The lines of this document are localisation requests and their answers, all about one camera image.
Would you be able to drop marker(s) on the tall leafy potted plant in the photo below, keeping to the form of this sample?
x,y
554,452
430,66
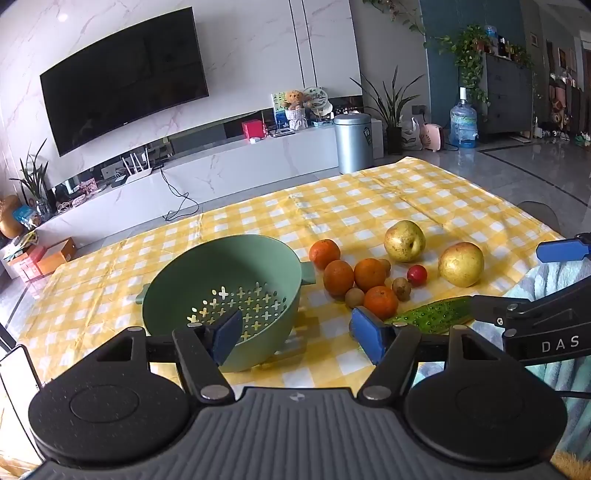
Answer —
x,y
392,106

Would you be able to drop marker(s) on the potted plant in glass vase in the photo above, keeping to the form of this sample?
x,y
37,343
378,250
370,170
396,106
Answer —
x,y
34,184

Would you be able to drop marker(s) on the blue water bottle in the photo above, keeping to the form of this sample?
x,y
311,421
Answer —
x,y
463,124

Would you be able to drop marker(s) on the kiwi left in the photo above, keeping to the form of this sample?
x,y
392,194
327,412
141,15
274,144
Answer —
x,y
354,297

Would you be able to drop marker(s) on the pink cardboard box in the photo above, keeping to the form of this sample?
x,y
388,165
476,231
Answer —
x,y
27,265

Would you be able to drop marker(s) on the yellow pear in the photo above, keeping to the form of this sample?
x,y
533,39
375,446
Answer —
x,y
461,264
405,241

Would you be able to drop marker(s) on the round paper fan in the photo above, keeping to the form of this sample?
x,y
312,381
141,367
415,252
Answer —
x,y
319,99

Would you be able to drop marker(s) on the blue green picture card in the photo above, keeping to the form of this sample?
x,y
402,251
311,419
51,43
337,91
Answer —
x,y
279,108

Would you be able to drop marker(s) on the yellow checkered tablecloth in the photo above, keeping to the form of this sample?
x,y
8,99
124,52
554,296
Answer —
x,y
277,217

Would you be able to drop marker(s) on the black television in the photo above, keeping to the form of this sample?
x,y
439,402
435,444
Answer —
x,y
124,78

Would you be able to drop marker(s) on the silver trash can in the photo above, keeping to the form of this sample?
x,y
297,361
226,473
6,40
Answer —
x,y
353,143

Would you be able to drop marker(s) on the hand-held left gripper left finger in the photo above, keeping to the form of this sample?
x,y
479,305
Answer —
x,y
226,336

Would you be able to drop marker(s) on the red cherry tomato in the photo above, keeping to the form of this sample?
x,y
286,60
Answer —
x,y
417,274

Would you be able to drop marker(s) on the gold round vase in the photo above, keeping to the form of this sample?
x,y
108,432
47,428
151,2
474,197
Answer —
x,y
9,219

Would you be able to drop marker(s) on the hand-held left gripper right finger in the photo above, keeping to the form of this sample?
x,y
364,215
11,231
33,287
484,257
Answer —
x,y
369,334

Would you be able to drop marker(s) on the brown teddy bear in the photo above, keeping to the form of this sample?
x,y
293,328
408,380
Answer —
x,y
295,99

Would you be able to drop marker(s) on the green cucumber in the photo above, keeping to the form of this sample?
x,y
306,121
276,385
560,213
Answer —
x,y
429,314

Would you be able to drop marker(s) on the orange cardboard box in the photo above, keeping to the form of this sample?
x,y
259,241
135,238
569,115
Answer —
x,y
57,258

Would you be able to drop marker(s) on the orange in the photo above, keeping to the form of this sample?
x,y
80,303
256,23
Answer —
x,y
324,254
381,302
338,278
370,274

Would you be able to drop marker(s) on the kiwi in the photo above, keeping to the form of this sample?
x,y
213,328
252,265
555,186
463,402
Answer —
x,y
354,297
401,288

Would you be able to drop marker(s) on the white marble tv console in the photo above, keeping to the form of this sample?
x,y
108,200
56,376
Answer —
x,y
258,161

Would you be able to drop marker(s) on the white router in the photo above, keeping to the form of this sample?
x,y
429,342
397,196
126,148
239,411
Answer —
x,y
138,170

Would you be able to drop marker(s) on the kiwi right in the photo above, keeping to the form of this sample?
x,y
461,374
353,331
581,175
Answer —
x,y
401,288

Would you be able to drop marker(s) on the white plastic bag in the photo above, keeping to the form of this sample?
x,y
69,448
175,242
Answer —
x,y
411,136

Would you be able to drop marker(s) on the smartphone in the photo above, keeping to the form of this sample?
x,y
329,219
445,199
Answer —
x,y
16,374

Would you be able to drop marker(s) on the green colander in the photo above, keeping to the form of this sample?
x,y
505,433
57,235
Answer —
x,y
221,281

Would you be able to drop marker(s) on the dark grey cabinet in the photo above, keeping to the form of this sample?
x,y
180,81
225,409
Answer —
x,y
508,97

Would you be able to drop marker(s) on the trailing pothos plant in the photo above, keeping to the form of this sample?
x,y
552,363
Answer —
x,y
468,50

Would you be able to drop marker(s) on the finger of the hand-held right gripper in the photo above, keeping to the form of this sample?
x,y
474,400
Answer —
x,y
561,251
496,308

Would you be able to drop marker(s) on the red box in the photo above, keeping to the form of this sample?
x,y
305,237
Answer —
x,y
252,129

